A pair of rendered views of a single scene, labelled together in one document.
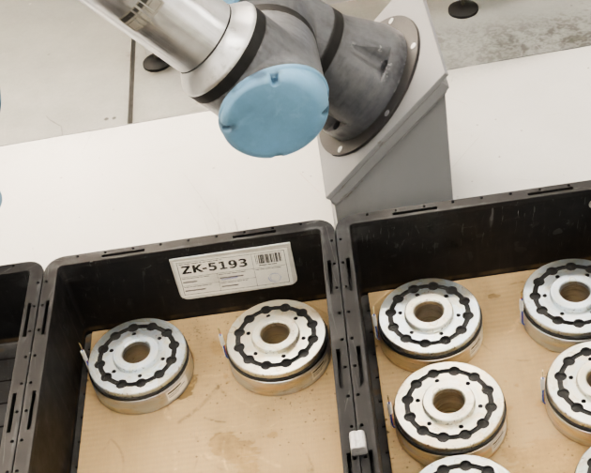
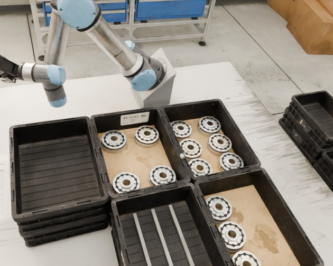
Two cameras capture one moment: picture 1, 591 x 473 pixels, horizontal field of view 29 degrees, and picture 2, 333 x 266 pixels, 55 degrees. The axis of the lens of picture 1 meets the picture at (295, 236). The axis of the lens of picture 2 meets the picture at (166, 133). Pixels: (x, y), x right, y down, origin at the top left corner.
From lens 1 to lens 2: 0.49 m
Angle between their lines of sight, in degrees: 23
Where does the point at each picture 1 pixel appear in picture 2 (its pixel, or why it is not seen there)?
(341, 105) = not seen: hidden behind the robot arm
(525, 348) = (200, 135)
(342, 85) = not seen: hidden behind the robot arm
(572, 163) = (190, 94)
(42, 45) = (2, 49)
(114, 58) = (28, 55)
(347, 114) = not seen: hidden behind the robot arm
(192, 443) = (131, 159)
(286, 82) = (150, 74)
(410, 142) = (164, 88)
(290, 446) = (155, 159)
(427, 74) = (170, 73)
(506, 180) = (176, 97)
